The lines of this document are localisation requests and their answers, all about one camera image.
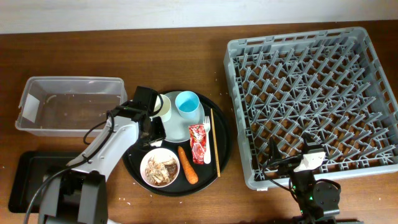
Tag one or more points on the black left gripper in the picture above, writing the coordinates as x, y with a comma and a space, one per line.
160, 134

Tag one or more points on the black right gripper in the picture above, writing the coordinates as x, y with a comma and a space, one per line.
275, 159

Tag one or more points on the cream white cup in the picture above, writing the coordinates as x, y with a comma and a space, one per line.
163, 108

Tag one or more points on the light blue plastic cup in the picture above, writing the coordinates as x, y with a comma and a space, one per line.
187, 103

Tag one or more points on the red snack wrapper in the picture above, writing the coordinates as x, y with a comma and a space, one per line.
197, 142

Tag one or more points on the pink white bowl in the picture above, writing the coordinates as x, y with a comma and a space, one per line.
159, 167

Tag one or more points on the orange carrot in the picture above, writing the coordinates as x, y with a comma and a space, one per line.
189, 172

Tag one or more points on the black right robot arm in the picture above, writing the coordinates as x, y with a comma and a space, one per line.
318, 200

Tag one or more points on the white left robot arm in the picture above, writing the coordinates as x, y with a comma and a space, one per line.
76, 193

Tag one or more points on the grey dishwasher rack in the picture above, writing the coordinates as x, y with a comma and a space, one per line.
326, 83

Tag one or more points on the pale grey plate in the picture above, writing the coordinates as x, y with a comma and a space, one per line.
176, 128

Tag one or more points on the round black tray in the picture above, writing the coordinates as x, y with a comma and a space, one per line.
207, 173

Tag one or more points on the wooden chopstick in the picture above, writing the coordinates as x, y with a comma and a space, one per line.
215, 144

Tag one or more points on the white plastic fork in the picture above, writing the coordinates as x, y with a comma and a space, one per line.
207, 156

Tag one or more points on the clear plastic bin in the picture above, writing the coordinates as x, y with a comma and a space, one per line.
58, 106

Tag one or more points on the black rectangular tray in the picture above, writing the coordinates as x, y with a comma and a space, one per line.
31, 170

